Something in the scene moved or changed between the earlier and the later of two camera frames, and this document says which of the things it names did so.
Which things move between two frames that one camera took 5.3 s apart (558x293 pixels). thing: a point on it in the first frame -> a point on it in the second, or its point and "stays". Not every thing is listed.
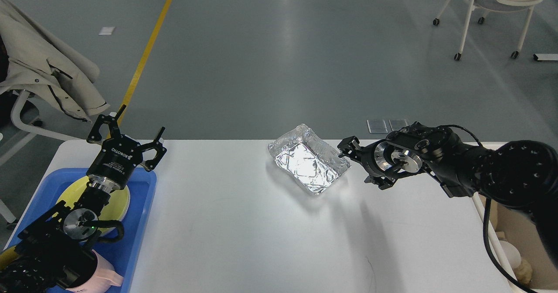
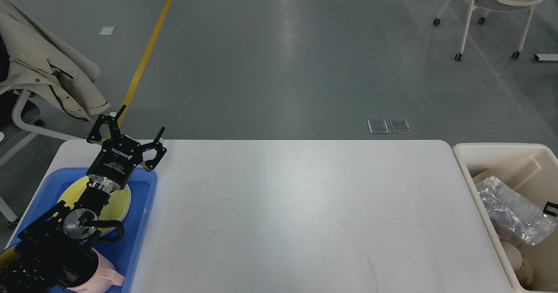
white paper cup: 512,254 stays
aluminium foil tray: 309,158 -> 523,216
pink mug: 104,277 stays
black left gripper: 118,155 stays
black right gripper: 349,147 -> 549,212
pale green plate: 121,203 stays
